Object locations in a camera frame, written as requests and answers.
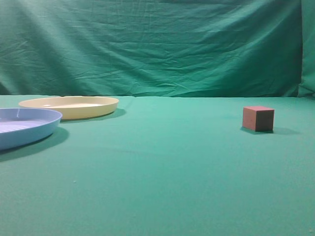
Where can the red cube block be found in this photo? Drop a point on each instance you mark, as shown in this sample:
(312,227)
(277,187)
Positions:
(258,118)

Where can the yellow plastic plate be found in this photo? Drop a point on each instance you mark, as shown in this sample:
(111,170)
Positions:
(75,107)

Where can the blue plastic plate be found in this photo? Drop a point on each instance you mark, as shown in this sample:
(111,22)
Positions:
(22,126)

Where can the green table cloth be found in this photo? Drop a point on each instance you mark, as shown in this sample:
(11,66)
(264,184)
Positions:
(163,166)

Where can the green backdrop cloth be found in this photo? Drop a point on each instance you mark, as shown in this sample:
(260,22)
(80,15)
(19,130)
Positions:
(171,48)

